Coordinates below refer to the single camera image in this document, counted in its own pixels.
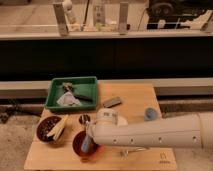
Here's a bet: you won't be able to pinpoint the black machine in background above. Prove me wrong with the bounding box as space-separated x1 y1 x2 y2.
146 0 213 29

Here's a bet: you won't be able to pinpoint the left grey metal post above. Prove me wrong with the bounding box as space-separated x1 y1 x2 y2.
53 1 69 36

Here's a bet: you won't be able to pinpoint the green plastic tray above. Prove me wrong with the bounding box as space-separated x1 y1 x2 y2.
45 76 98 112

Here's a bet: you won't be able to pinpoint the brown wooden bowl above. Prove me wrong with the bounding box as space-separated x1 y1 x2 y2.
36 116 61 143

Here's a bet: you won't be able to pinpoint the small blue cup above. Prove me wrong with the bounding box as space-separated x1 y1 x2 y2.
144 108 157 121

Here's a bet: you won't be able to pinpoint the light wooden sticks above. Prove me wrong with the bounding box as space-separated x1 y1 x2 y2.
47 115 68 140

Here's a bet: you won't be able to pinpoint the grey metal post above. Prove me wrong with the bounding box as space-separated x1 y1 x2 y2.
118 2 129 35
53 1 69 36

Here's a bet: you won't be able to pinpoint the metal fork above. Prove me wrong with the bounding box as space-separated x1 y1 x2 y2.
120 148 149 157

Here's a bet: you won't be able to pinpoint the small dark round lid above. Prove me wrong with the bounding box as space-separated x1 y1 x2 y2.
79 114 90 125

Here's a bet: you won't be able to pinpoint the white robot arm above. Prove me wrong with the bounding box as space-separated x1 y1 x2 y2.
86 108 213 148

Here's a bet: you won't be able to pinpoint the crumpled grey cloth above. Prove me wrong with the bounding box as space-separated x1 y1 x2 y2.
57 92 81 106

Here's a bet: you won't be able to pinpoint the grey rectangular block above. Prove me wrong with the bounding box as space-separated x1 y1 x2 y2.
103 97 122 108

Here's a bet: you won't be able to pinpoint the right grey metal post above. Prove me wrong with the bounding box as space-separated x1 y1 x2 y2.
118 2 129 35

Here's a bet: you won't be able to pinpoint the wooden cutting board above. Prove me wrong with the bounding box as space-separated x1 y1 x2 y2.
24 83 177 171

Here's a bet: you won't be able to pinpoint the black handled tool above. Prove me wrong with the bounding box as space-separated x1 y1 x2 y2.
62 82 92 102

